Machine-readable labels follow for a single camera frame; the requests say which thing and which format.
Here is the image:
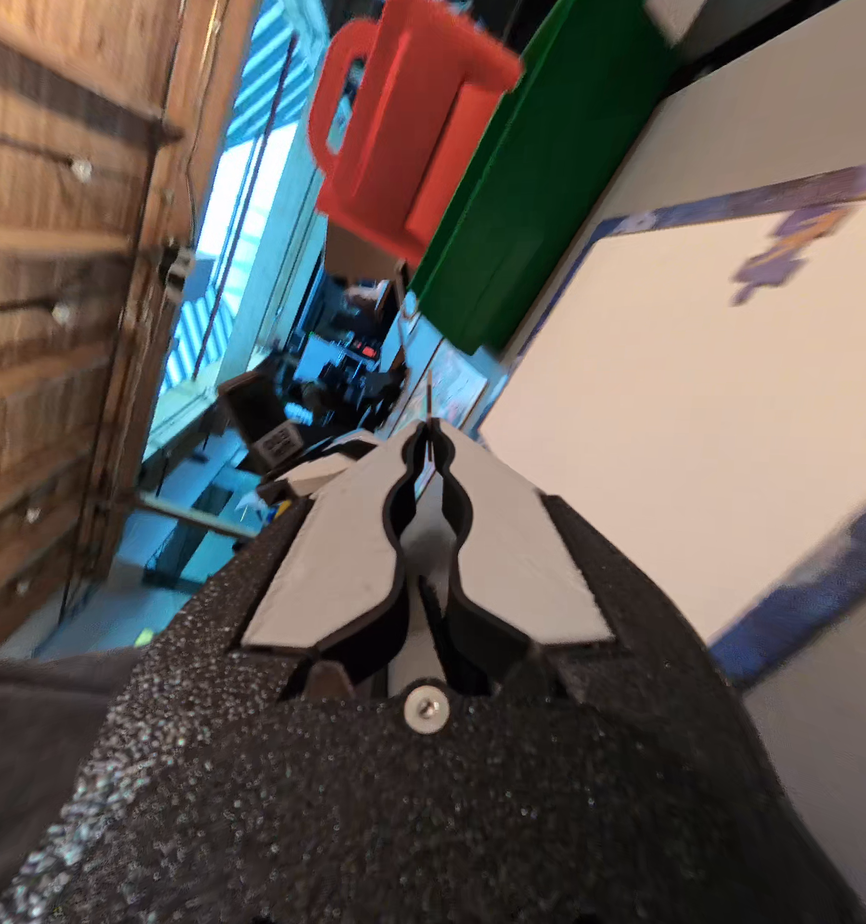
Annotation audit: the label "green plastic bin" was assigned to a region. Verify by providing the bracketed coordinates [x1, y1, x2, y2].
[407, 0, 686, 355]

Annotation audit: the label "slanted skylight windows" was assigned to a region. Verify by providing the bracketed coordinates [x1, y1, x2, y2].
[144, 0, 333, 463]

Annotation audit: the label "beige flat panel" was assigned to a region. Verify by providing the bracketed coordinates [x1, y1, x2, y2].
[324, 217, 412, 286]

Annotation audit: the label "pale blue printed board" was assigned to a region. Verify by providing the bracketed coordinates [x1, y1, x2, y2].
[389, 310, 491, 434]

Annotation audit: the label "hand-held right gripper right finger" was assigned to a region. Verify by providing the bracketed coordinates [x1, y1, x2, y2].
[431, 417, 616, 651]

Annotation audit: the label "wooden ceiling beam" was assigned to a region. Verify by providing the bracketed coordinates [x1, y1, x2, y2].
[0, 0, 260, 658]

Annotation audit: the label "orange comet print puzzle piece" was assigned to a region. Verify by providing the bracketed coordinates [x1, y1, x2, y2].
[729, 202, 860, 308]

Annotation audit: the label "orange plastic holder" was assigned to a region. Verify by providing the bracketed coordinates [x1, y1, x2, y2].
[310, 0, 528, 264]

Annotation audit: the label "white-edged grey tabletop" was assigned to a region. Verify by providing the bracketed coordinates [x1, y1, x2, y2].
[644, 0, 737, 46]

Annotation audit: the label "white puzzle tray blue rim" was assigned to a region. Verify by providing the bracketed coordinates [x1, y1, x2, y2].
[386, 160, 866, 697]

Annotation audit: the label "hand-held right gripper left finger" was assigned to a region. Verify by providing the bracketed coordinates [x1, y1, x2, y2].
[240, 420, 428, 656]

